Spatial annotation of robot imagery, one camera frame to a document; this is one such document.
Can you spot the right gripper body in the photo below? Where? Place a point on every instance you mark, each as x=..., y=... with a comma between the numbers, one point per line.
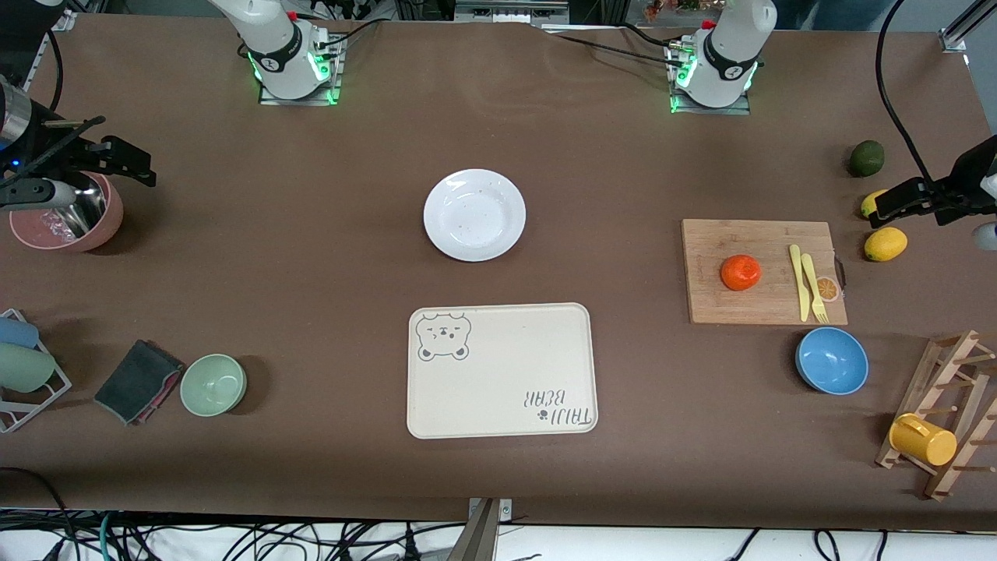
x=56, y=155

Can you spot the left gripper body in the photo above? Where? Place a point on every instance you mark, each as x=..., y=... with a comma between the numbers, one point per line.
x=963, y=181

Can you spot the orange fruit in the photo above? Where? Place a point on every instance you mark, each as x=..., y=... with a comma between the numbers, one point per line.
x=740, y=273

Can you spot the white round plate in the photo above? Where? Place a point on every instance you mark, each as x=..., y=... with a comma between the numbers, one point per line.
x=474, y=215

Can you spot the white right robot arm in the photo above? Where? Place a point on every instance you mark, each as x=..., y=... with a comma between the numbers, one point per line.
x=273, y=39

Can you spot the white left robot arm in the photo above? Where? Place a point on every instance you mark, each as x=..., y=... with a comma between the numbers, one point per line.
x=728, y=47

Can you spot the yellow lemon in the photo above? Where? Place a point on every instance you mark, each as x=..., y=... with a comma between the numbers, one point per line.
x=886, y=244
x=869, y=204

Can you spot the pink bowl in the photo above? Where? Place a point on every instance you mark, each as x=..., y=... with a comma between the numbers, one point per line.
x=109, y=218

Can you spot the metal scoop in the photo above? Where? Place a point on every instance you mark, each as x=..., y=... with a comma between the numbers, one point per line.
x=89, y=206

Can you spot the dark green avocado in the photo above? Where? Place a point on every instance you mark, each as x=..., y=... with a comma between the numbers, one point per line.
x=866, y=158

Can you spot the clear crumpled plastic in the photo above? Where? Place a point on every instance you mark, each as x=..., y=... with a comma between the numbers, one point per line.
x=56, y=227

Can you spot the black board hanging loop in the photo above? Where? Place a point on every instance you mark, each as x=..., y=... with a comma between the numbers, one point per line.
x=841, y=273

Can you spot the orange slice sticker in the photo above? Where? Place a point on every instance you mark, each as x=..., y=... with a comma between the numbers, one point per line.
x=827, y=289

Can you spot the yellow plastic fork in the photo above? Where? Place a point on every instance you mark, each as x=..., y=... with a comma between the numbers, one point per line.
x=812, y=280

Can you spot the yellow plastic knife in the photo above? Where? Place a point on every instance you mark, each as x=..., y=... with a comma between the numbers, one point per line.
x=800, y=284

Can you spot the blue bowl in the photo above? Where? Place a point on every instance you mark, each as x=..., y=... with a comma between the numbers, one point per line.
x=832, y=361

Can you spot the blue cup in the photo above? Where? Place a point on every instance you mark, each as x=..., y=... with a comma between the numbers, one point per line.
x=15, y=333

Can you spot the grey folded cloth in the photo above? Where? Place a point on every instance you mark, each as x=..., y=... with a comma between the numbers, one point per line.
x=139, y=382

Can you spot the wooden cutting board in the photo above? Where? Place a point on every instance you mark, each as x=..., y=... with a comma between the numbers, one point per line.
x=716, y=304

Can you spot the green cup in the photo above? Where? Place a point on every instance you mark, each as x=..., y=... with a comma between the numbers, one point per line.
x=23, y=368

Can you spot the white metal cup rack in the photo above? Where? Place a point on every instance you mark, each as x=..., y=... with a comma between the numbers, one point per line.
x=66, y=382

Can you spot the green bowl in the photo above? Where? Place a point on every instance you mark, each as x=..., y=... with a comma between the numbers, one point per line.
x=213, y=385

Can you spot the yellow mug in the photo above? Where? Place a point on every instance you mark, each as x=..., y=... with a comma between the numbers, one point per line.
x=923, y=440

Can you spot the wooden peg rack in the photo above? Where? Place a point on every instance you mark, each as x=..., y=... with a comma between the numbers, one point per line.
x=938, y=485

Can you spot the cream bear print tray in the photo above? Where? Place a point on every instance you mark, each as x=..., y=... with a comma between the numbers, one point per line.
x=502, y=371

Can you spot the aluminium frame profile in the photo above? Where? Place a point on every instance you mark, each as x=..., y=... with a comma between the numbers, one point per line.
x=962, y=27
x=64, y=19

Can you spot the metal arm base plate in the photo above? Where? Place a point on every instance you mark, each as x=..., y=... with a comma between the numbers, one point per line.
x=713, y=111
x=300, y=100

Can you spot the metal table clamp bracket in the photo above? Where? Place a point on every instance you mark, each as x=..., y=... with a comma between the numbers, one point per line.
x=487, y=538

